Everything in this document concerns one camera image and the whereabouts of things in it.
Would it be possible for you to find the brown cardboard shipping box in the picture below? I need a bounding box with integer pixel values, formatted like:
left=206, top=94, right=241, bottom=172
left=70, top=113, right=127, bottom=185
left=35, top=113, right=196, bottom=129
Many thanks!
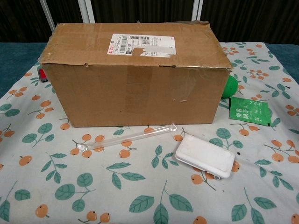
left=38, top=20, right=234, bottom=128

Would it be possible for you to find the red rectangular block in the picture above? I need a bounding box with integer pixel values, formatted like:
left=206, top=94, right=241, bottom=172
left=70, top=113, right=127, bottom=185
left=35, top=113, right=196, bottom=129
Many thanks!
left=37, top=65, right=49, bottom=84

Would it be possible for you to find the clear glass rod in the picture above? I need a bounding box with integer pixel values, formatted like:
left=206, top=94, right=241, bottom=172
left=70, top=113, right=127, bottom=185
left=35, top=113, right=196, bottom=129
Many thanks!
left=78, top=123, right=178, bottom=152

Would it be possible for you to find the floral orange fruit tablecloth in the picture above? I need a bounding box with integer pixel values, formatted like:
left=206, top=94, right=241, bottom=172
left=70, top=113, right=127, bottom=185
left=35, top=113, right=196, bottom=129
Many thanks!
left=0, top=42, right=299, bottom=224

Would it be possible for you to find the green ball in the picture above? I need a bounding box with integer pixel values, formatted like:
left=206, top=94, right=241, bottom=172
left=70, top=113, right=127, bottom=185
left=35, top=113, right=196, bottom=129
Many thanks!
left=221, top=75, right=239, bottom=98

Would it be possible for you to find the green tea sachet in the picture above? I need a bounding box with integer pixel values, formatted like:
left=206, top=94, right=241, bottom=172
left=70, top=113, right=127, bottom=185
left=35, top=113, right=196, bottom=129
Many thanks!
left=228, top=97, right=271, bottom=127

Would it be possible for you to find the white aluminium frame post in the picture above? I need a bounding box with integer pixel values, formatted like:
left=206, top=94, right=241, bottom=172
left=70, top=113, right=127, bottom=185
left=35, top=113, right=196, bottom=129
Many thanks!
left=78, top=0, right=94, bottom=24
left=39, top=0, right=58, bottom=35
left=191, top=0, right=204, bottom=23

